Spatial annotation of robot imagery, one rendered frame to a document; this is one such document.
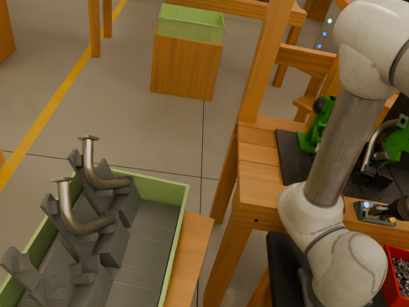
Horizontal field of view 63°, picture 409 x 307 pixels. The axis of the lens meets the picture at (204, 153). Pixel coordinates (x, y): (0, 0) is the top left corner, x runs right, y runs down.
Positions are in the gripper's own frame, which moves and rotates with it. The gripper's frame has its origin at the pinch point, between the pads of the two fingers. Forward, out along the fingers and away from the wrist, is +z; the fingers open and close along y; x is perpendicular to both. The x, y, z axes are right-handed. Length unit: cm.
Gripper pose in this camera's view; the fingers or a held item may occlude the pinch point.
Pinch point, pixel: (372, 213)
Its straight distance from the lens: 145.2
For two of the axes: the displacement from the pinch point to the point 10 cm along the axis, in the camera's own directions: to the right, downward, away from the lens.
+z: -1.0, 2.5, 9.6
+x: 1.5, -9.5, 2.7
